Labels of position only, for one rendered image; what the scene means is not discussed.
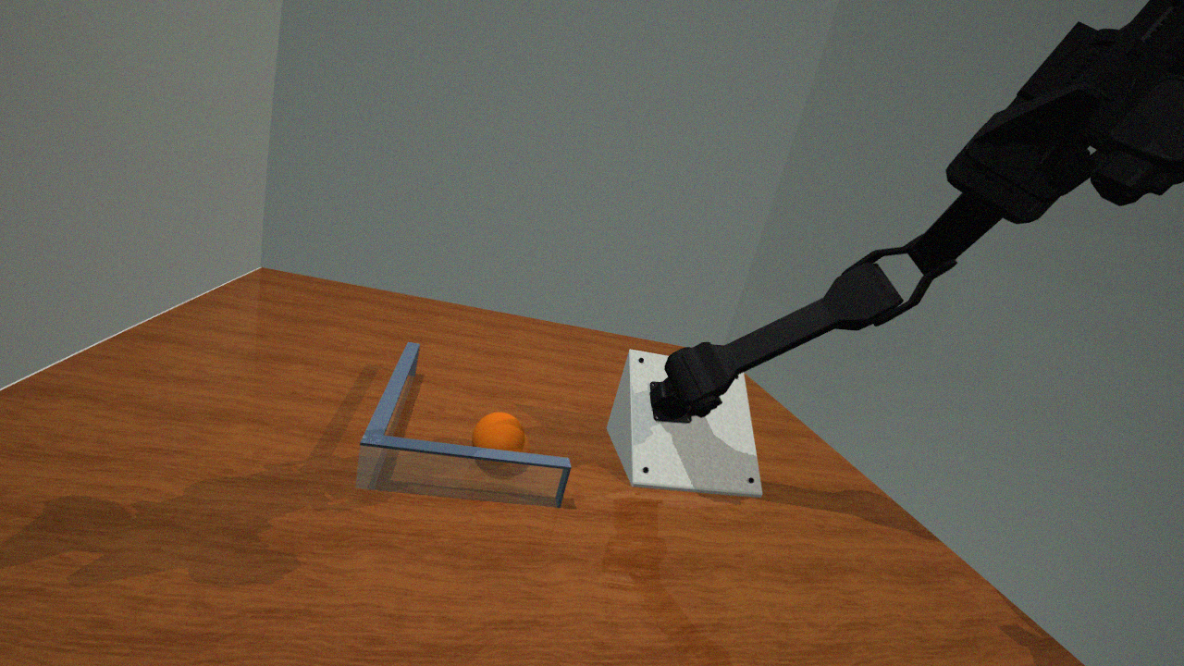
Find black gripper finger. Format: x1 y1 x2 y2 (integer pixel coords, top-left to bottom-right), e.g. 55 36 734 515
965 82 1103 203

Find clear low corner walls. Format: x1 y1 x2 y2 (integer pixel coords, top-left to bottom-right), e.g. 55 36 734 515
356 350 568 507

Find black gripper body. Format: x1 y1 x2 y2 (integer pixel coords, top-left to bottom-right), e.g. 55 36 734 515
945 0 1184 224

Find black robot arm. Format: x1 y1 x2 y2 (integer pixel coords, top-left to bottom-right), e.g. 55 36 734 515
649 25 1184 424

